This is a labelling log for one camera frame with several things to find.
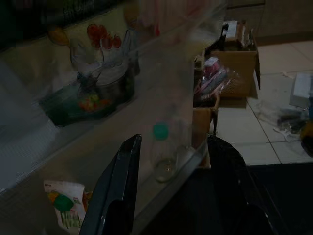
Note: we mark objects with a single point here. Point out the white paper box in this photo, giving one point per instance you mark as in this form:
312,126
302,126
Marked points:
303,88

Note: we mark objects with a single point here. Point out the small open cardboard box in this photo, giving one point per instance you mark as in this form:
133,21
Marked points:
248,36

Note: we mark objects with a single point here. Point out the green chicken stock pouch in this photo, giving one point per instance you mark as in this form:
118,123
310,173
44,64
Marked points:
97,73

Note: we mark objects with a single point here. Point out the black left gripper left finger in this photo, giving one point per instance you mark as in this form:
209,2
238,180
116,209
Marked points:
115,183

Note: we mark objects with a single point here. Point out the yellow green juice carton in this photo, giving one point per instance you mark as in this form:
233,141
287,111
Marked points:
66,205

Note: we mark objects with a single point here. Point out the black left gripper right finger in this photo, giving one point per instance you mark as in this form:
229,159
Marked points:
232,183

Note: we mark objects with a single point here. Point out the small bottle green cap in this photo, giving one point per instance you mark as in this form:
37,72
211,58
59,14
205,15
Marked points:
162,156

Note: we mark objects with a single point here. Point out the pink round container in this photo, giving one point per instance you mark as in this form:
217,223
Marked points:
211,66

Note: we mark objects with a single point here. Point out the large open cardboard box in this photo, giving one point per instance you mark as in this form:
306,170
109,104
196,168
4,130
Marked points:
201,120

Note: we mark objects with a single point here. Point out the white lined fridge door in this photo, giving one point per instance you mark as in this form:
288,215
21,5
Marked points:
29,147

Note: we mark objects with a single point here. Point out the white flat box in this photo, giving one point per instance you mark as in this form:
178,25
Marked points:
230,28

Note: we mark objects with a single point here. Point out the clear fridge door bin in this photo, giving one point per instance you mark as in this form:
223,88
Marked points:
193,156

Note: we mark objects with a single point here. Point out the plain brown cardboard box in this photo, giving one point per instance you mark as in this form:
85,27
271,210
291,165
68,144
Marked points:
237,78

